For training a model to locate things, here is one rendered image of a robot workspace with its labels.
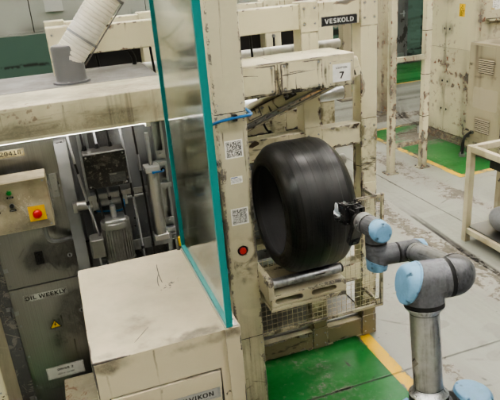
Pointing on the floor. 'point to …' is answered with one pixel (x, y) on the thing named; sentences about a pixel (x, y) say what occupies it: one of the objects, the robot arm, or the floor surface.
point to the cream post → (252, 293)
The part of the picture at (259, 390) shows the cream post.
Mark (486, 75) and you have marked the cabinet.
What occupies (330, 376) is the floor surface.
